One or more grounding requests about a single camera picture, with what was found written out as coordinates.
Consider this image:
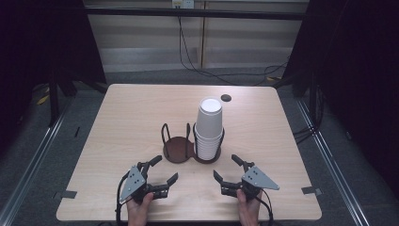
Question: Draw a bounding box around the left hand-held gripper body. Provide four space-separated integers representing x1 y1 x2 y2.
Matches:
119 161 169 203

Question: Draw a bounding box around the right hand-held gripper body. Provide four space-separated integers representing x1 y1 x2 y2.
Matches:
220 161 280 202

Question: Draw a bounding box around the dark double cup holder rack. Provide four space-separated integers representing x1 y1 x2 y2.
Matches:
160 121 226 165

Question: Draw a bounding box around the single white paper cup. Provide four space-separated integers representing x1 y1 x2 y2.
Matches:
195 97 224 140

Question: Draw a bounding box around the person's left hand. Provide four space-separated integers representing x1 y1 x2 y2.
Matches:
126 192 155 226

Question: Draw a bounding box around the person's right hand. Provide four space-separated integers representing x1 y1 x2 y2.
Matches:
236 188 263 226

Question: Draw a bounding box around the grey tape piece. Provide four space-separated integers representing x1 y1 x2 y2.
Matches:
53 189 78 200
301 186 323 196

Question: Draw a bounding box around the black stand leg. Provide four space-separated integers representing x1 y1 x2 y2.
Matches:
46 72 61 128

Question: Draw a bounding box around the yellow floor tape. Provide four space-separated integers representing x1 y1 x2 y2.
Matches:
36 93 51 106

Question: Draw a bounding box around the dark curtain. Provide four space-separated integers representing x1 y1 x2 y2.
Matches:
283 0 399 202
0 0 107 152

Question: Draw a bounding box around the black horizontal bar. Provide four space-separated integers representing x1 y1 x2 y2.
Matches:
84 8 307 22

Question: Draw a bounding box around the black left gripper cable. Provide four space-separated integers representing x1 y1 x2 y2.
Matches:
115 171 130 226

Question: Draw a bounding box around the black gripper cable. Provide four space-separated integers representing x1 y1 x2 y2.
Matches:
258 188 275 226
115 171 130 226

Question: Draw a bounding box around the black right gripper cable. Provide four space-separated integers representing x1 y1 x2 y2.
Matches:
258 188 275 226

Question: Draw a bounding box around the black cable bundle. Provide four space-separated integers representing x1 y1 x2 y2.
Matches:
293 84 325 145

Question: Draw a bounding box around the metal floor rail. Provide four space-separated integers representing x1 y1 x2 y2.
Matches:
0 103 72 226
295 100 375 226

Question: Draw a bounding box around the looped black floor cable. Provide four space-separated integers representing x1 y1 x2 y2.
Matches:
250 56 291 88

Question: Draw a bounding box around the long black wall cable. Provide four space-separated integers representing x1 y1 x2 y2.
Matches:
177 16 239 87

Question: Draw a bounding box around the white wall socket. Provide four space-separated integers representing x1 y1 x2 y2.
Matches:
171 0 196 9

